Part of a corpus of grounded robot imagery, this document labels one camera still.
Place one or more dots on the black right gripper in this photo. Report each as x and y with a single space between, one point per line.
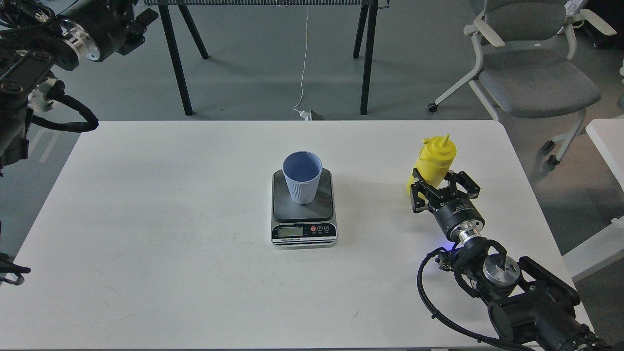
452 208

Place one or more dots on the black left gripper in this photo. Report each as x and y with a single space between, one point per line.
96 29

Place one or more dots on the yellow squeeze bottle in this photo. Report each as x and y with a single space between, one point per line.
435 158

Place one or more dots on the blue plastic cup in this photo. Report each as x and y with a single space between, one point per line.
302 171

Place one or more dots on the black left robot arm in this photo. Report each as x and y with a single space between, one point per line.
36 39

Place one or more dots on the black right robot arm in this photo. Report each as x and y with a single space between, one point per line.
525 301

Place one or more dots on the digital kitchen scale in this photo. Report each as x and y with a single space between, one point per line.
303 226

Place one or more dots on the grey office chair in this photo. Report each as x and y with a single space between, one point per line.
531 83

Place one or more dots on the black trestle table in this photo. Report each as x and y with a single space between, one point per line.
266 62

